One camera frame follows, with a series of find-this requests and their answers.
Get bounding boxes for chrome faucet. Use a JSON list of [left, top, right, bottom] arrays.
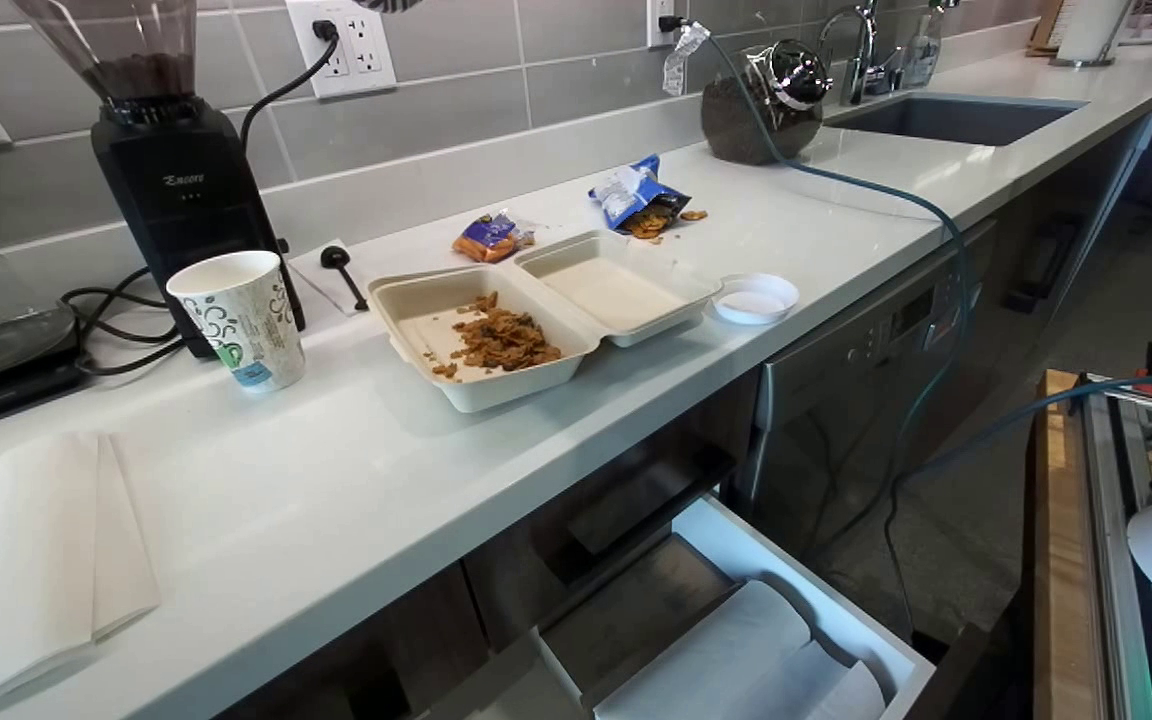
[[822, 0, 945, 104]]

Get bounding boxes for stainless dishwasher front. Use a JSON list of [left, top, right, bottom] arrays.
[[747, 215, 1007, 565]]

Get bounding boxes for blue cable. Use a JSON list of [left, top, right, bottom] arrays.
[[786, 157, 1152, 565]]

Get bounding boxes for small white wall outlet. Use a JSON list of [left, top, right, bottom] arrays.
[[645, 0, 689, 50]]

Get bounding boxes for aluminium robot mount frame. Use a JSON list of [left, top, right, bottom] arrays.
[[1028, 364, 1152, 720]]

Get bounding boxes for white paper roll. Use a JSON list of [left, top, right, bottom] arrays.
[[592, 577, 822, 720], [803, 657, 894, 720]]

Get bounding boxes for small orange blue snack packet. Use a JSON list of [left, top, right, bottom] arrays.
[[448, 208, 539, 269]]

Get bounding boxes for round white plastic lid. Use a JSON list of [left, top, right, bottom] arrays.
[[709, 269, 803, 331]]

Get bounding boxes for black digital scale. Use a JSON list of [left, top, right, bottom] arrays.
[[0, 301, 91, 434]]

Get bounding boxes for orange chips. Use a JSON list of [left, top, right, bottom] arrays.
[[625, 194, 711, 242]]

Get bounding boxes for tangled black cables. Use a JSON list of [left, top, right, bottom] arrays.
[[62, 269, 193, 381]]

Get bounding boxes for folded white towel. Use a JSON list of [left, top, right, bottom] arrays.
[[0, 429, 159, 720]]

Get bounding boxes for white printed paper cup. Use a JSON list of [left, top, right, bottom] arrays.
[[159, 247, 312, 400]]

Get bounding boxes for black long-handled spoon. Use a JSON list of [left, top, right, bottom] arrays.
[[318, 241, 378, 317]]

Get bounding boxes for open white drawer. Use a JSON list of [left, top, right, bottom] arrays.
[[427, 489, 939, 720]]

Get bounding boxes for white kitchen towel roll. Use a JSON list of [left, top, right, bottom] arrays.
[[1050, 0, 1135, 67]]

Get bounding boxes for white double wall outlet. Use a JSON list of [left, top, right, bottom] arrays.
[[282, 0, 400, 104]]

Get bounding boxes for black coffee grinder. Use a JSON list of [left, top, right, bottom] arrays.
[[9, 0, 308, 364]]

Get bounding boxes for blue chip bag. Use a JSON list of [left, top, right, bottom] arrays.
[[585, 153, 698, 241]]

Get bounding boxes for brown cereal flakes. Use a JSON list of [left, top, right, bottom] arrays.
[[426, 286, 569, 382]]

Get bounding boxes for kitchen sink basin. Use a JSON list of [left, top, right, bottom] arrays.
[[825, 87, 1088, 147]]

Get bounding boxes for black grinder power cable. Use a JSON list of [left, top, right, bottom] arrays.
[[235, 15, 339, 153]]

